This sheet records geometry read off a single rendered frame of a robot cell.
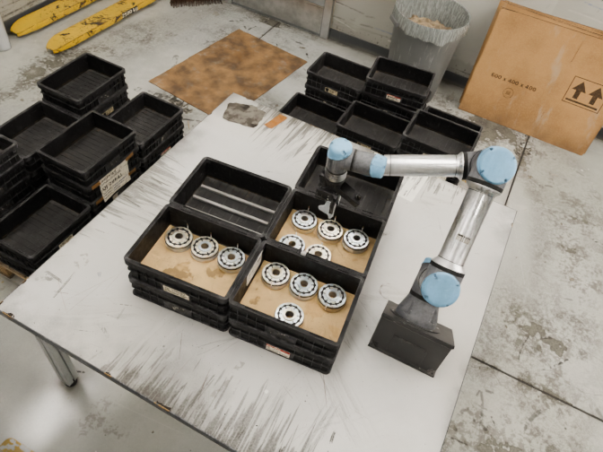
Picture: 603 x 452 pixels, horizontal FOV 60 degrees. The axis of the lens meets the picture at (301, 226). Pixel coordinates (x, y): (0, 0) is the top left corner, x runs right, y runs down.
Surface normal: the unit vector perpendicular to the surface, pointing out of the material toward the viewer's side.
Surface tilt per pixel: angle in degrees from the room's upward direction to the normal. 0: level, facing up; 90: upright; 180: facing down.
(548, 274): 0
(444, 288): 55
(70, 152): 0
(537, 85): 77
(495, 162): 40
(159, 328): 0
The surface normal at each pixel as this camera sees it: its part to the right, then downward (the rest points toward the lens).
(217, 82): 0.11, -0.64
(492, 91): -0.40, 0.46
